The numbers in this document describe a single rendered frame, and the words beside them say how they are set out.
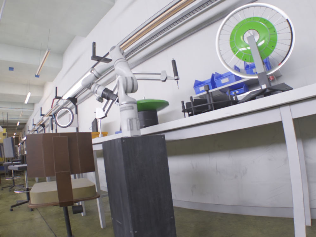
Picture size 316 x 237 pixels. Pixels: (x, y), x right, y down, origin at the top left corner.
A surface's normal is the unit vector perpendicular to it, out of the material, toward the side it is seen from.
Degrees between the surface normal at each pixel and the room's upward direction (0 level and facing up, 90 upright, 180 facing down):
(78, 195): 90
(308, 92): 90
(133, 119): 90
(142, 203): 90
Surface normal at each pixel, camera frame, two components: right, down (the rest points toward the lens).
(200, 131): -0.73, -0.04
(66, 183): 0.51, -0.07
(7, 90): 0.68, -0.22
